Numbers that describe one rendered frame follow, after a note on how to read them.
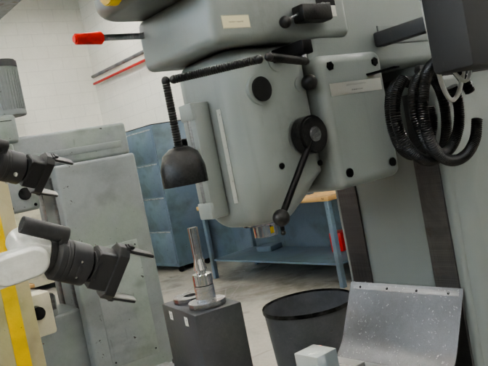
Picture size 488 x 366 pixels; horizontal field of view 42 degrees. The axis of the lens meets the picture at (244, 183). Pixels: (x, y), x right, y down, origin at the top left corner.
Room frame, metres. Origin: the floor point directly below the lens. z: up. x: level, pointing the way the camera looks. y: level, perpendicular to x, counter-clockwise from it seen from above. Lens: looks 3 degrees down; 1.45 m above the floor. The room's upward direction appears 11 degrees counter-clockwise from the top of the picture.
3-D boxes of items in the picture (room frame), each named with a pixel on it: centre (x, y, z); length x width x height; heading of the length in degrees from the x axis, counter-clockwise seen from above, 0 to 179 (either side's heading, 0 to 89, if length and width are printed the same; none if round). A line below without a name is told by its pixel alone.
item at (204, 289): (1.50, 0.14, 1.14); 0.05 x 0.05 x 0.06
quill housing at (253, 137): (1.22, -0.03, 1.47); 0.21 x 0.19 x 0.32; 38
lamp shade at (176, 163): (1.00, 0.09, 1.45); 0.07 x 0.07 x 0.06
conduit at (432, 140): (1.23, -0.36, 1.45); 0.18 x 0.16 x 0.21; 128
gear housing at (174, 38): (1.25, -0.06, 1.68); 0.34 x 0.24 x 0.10; 128
